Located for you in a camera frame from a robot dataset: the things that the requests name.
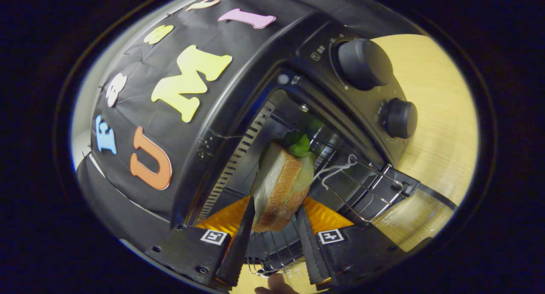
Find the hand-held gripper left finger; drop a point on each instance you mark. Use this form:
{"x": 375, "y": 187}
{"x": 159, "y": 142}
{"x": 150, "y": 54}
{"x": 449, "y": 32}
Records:
{"x": 238, "y": 251}

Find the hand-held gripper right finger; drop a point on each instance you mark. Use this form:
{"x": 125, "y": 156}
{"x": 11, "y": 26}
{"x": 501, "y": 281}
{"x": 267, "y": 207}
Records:
{"x": 311, "y": 251}

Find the lettuce sandwich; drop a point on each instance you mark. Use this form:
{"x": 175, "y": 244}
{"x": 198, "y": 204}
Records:
{"x": 281, "y": 187}

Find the black toaster oven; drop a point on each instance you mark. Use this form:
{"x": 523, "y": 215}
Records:
{"x": 362, "y": 64}

